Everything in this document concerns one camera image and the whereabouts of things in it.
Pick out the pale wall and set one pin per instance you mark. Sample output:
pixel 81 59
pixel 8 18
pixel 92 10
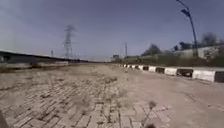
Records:
pixel 200 52

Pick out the black and white kerb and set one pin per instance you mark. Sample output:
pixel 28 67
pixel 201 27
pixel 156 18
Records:
pixel 203 75

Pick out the street lamp pole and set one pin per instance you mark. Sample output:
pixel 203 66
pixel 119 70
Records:
pixel 193 35

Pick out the grey brick path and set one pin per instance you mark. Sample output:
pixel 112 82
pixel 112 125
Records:
pixel 100 100

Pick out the electricity pylon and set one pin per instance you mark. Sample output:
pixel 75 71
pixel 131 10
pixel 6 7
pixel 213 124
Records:
pixel 68 43

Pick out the strip of bushes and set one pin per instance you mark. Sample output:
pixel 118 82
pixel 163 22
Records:
pixel 173 60

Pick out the worn dark kerb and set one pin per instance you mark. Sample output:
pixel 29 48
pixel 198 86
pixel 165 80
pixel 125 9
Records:
pixel 20 66

